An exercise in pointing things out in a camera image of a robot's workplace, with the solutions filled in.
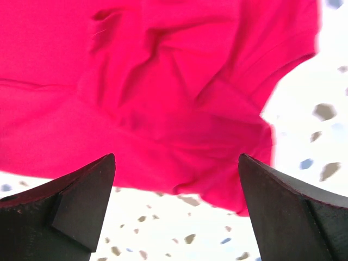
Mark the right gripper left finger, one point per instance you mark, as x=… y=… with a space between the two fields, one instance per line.
x=60 y=220

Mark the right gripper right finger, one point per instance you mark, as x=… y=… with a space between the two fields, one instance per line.
x=291 y=219

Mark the pink t shirt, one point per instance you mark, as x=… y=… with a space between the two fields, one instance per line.
x=173 y=89

